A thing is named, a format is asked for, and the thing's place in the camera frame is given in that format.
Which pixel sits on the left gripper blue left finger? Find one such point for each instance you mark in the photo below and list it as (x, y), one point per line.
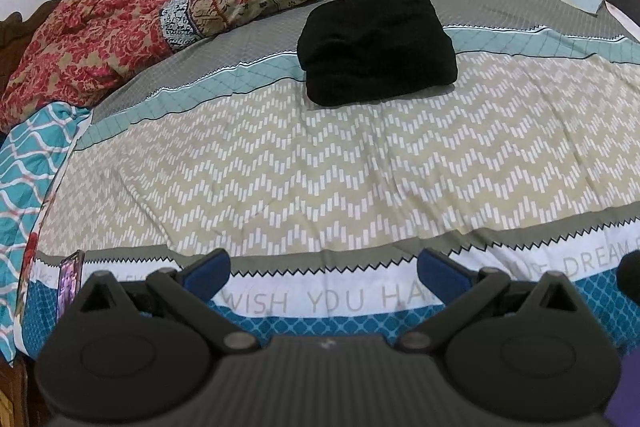
(205, 277)

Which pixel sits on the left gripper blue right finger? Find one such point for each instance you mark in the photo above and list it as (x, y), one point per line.
(445, 278)

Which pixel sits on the black pants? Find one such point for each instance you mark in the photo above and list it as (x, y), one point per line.
(358, 51)

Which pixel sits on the smartphone with lit screen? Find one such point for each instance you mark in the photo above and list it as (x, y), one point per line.
(69, 281)

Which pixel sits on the patterned bed sheet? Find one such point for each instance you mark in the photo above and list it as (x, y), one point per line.
(528, 163)

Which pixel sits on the teal patterned pillow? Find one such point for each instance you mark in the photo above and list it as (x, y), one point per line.
(31, 156)

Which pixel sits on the carved wooden headboard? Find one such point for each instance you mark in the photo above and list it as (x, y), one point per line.
(15, 36)

